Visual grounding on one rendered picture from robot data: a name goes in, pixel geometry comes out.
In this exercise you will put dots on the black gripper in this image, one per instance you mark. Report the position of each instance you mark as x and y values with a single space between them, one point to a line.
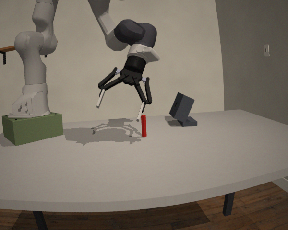
131 74

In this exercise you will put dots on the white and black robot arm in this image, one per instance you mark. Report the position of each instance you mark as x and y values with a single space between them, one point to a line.
31 44

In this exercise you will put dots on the red cylinder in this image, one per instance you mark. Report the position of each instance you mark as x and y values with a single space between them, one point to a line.
143 120

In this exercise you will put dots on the grey flat panel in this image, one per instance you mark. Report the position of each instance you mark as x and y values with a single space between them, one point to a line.
181 109

